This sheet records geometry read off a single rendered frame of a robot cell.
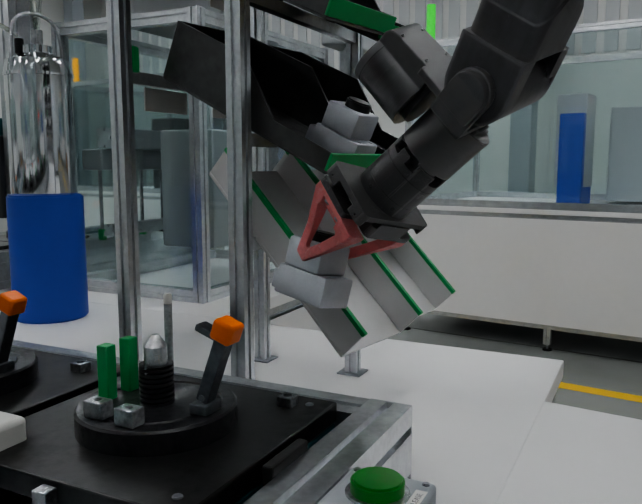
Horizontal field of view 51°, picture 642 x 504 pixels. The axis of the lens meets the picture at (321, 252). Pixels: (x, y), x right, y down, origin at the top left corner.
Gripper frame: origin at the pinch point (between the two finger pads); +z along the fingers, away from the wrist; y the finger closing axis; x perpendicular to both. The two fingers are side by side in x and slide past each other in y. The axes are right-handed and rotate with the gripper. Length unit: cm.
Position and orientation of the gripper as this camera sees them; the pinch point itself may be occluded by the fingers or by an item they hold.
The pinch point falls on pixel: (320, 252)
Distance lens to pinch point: 67.6
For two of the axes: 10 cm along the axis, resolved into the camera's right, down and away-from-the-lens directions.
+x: 4.2, 8.1, -4.1
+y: -6.5, -0.6, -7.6
